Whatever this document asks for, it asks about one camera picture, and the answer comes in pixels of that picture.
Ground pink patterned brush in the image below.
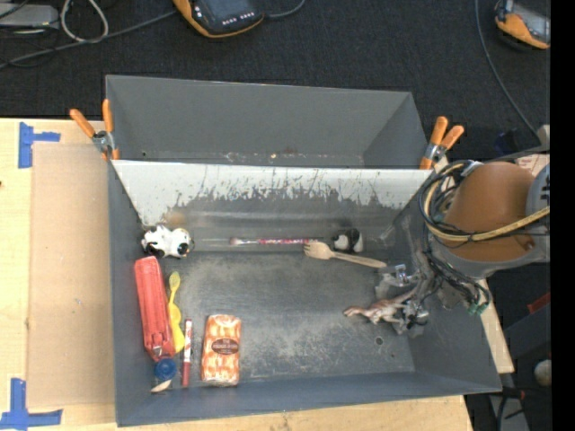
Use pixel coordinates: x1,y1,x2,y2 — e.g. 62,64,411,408
228,236,312,247

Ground red marker pen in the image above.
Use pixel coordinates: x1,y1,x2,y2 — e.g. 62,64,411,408
180,318,194,388

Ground brown cardboard board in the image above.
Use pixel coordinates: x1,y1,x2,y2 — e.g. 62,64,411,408
25,141,116,411

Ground black and white toy animal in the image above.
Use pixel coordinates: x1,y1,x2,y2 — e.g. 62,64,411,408
331,227,365,255

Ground orange snack packet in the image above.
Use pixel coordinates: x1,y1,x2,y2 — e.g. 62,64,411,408
199,313,243,387

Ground wooden fork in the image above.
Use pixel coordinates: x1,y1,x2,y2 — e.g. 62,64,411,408
303,240,388,269

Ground grey metal bin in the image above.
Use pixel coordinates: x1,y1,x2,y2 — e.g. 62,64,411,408
103,74,503,428

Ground yellow plastic spoon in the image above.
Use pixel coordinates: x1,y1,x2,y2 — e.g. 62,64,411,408
166,270,187,355

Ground brown toy dinosaur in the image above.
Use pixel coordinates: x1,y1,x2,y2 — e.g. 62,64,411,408
342,295,406,327

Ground blue round cap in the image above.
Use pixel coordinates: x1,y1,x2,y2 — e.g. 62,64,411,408
153,357,178,382

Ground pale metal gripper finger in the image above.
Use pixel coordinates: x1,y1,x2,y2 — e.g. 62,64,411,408
375,263,421,299
391,300,430,337

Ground red zip case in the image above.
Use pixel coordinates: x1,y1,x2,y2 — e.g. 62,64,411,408
133,255,177,363

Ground black and white toy cow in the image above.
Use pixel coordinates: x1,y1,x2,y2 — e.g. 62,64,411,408
140,224,196,260

